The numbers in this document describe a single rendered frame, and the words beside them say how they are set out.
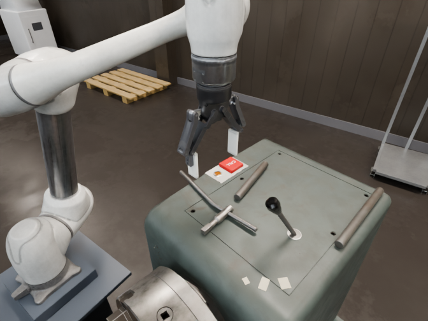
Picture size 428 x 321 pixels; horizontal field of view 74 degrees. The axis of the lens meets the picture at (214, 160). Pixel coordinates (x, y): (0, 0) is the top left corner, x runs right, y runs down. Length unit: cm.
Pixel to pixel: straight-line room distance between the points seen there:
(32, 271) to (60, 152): 43
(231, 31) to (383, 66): 334
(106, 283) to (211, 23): 109
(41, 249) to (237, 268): 73
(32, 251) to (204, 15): 95
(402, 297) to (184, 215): 189
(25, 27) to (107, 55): 691
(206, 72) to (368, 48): 332
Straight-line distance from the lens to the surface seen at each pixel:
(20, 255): 120
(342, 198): 93
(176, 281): 71
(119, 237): 250
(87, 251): 147
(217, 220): 76
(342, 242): 77
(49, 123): 103
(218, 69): 56
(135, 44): 72
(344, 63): 389
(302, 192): 91
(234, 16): 55
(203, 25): 54
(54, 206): 125
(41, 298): 132
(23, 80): 78
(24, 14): 761
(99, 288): 134
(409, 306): 242
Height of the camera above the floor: 183
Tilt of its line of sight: 35 degrees down
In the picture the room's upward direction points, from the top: straight up
